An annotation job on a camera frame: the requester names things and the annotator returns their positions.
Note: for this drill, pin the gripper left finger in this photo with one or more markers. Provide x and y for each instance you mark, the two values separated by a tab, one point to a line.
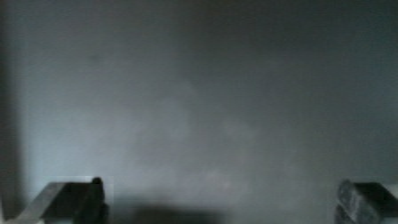
67	204

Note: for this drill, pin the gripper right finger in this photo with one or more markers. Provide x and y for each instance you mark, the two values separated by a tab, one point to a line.
366	203

